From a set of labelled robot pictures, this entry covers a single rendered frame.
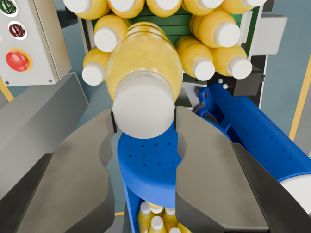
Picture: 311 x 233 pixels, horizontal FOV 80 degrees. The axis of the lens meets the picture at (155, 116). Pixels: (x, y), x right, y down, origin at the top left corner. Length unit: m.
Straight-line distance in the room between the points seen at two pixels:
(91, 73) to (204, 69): 0.22
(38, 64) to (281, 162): 0.84
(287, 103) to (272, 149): 1.19
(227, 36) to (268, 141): 0.66
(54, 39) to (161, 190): 0.37
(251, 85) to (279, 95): 1.43
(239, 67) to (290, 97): 1.67
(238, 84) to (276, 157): 0.44
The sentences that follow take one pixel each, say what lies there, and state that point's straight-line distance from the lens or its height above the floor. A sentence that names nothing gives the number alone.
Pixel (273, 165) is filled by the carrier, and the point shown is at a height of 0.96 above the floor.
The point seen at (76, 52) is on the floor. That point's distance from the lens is 1.58.
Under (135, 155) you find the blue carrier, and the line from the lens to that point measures 0.43.
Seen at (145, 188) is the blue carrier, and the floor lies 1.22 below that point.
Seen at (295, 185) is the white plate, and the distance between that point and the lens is 0.88.
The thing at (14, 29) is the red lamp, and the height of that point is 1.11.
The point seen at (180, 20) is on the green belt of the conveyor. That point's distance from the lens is 0.56.
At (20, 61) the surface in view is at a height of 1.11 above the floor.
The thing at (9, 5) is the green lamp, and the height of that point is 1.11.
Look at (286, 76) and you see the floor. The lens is 1.93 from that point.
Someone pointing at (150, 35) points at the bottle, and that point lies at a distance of 0.17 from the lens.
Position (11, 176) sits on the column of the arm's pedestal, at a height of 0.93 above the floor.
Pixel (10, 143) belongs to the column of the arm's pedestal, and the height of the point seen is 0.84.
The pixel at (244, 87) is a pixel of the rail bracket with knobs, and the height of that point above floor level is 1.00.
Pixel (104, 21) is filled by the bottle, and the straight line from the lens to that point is 0.40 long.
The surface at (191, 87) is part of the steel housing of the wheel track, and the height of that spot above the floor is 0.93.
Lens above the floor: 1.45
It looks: 58 degrees down
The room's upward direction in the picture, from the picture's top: 176 degrees clockwise
